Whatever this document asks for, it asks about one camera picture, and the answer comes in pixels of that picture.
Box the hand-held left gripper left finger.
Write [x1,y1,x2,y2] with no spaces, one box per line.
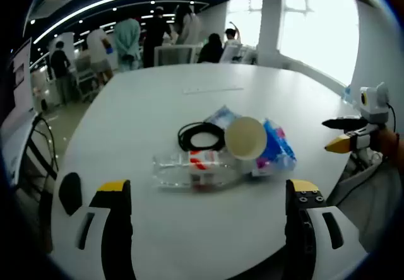
[51,178,138,280]

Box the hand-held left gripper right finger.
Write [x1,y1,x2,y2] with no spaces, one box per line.
[279,178,369,280]

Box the blue tissue packet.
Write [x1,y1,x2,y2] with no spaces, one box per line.
[251,118,298,178]

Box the white paper cup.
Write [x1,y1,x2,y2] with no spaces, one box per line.
[223,115,268,163]

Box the clear plastic bottle red label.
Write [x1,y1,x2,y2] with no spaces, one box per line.
[152,149,244,193]

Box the person's right hand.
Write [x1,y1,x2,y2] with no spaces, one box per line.
[377,124,398,160]

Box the white table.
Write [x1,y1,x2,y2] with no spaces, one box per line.
[50,62,369,280]

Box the white table socket strip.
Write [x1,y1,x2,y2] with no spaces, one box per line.
[182,86,245,96]

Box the white display board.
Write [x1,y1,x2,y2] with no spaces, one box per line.
[11,38,35,114]

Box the white mesh chair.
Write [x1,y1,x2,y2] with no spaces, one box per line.
[153,44,200,68]

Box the ceiling air conditioner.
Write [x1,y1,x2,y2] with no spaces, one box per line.
[30,0,74,20]

